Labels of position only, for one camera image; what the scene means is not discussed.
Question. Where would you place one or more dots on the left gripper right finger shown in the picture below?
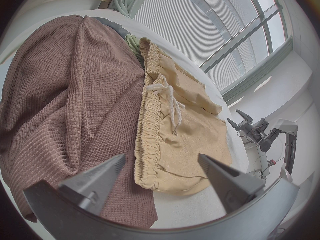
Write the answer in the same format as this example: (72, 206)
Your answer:
(225, 181)

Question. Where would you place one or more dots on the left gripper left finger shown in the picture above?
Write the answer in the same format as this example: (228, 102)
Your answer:
(97, 179)

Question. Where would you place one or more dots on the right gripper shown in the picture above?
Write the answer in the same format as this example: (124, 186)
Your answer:
(247, 129)

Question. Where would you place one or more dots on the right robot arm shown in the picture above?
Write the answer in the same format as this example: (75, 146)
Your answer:
(285, 127)

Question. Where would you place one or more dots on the brown waffle garment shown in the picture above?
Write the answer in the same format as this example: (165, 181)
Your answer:
(62, 84)

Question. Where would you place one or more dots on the window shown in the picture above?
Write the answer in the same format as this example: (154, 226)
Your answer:
(187, 21)

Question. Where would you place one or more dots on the pale green garment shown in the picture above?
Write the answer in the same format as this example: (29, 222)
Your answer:
(132, 44)

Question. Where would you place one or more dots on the dark grey garment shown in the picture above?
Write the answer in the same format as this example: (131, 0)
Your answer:
(112, 25)

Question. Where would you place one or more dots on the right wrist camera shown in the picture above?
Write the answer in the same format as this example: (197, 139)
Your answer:
(262, 124)

